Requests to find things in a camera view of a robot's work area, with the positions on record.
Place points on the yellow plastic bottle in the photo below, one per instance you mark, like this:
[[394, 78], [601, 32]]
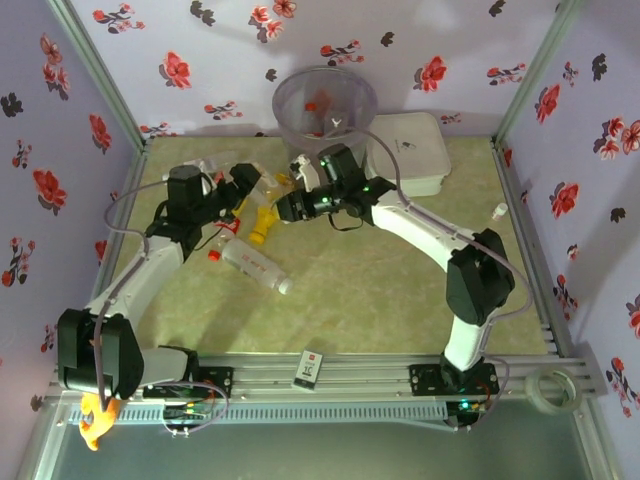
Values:
[[260, 230]]

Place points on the red bottle cap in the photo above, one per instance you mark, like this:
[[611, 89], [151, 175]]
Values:
[[214, 255]]

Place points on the clear bottle with red print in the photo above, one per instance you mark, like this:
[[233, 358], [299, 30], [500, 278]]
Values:
[[255, 265]]

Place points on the clear plastic bottle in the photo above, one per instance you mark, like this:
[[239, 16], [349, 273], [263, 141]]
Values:
[[310, 106]]

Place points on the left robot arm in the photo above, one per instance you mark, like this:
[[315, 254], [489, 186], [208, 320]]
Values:
[[140, 270]]

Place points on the translucent grey plastic bin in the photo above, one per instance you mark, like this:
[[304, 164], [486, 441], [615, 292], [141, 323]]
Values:
[[295, 140]]

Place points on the white lidded plastic container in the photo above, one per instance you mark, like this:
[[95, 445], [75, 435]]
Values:
[[420, 150]]

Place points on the small white bottle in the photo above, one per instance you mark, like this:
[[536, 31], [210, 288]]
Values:
[[499, 211]]

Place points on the black and white card box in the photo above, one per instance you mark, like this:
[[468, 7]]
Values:
[[308, 371]]

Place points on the orange shark plush toy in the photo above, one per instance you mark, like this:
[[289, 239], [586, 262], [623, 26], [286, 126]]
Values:
[[100, 425]]

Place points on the clear tape roll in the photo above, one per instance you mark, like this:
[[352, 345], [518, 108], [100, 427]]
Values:
[[537, 397]]

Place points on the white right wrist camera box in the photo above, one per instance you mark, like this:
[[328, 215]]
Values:
[[306, 175]]

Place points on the aluminium table side rail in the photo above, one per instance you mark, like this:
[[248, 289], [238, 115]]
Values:
[[547, 310], [135, 170]]

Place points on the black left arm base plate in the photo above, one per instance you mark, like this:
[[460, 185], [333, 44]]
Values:
[[220, 382]]

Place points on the aluminium frame post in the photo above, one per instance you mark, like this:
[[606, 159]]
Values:
[[539, 65], [97, 67]]

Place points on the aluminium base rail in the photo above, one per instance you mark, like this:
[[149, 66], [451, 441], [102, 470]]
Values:
[[360, 372]]

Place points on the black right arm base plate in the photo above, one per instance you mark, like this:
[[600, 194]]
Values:
[[425, 380]]

